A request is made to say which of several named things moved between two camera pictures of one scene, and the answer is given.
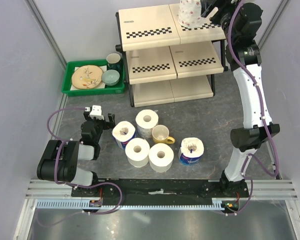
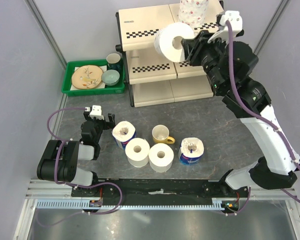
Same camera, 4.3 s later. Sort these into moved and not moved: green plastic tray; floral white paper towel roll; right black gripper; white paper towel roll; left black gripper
Moved: white paper towel roll; right black gripper
Not moved: left black gripper; floral white paper towel roll; green plastic tray
